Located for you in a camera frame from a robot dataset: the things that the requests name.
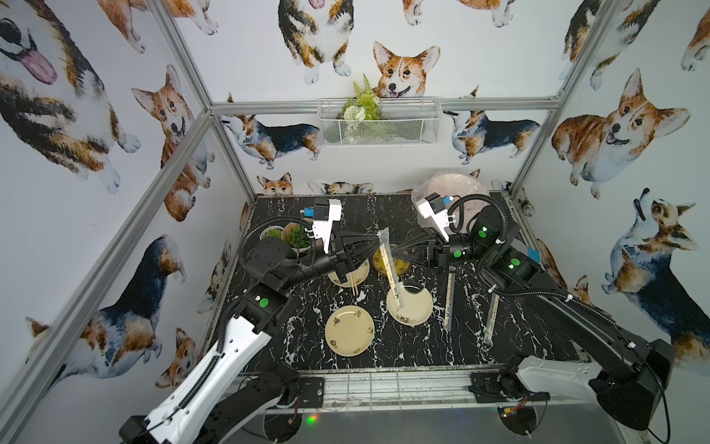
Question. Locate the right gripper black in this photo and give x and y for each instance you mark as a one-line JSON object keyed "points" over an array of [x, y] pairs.
{"points": [[443, 254]]}

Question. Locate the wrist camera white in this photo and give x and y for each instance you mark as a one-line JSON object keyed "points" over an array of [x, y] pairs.
{"points": [[322, 216], [432, 214]]}

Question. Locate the white bin with plastic bag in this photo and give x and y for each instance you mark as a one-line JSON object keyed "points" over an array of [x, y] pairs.
{"points": [[455, 185]]}

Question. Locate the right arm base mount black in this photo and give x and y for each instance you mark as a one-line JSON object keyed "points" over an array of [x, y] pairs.
{"points": [[496, 387]]}

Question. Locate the cream plate chipped right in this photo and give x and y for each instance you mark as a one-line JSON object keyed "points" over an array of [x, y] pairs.
{"points": [[414, 306]]}

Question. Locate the white wire wall basket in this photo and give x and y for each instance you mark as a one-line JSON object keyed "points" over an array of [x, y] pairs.
{"points": [[404, 122]]}

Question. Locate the tan pot green plant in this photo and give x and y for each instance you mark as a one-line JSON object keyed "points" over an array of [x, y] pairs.
{"points": [[296, 237]]}

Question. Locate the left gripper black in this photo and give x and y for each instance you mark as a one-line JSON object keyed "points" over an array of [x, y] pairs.
{"points": [[340, 252]]}

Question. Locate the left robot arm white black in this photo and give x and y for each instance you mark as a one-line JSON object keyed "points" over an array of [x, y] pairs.
{"points": [[200, 411]]}

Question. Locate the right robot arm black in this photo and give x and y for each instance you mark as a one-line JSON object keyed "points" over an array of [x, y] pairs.
{"points": [[627, 377]]}

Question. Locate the green fern white flower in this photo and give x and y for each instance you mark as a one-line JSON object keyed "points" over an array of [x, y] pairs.
{"points": [[362, 107]]}

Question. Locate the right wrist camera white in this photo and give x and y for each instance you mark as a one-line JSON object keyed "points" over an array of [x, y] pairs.
{"points": [[432, 214]]}

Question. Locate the grey glove blue cuff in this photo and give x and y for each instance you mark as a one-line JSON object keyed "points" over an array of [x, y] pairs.
{"points": [[534, 255]]}

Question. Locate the aluminium front rail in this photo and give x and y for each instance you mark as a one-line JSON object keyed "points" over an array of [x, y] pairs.
{"points": [[419, 388]]}

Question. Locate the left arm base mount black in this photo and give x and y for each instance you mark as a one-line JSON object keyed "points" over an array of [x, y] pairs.
{"points": [[304, 392]]}

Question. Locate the yellow patterned dark-rimmed plate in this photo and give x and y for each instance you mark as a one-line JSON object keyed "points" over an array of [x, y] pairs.
{"points": [[382, 265]]}

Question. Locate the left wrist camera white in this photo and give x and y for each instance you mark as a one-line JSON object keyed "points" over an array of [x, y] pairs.
{"points": [[322, 216]]}

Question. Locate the cream plate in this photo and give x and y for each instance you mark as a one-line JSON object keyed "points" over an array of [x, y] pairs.
{"points": [[362, 273], [349, 331]]}

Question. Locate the cream plate front left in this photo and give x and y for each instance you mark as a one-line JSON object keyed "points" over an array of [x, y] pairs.
{"points": [[349, 331]]}

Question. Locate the cream plate upper left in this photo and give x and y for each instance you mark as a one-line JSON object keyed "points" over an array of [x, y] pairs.
{"points": [[362, 273]]}

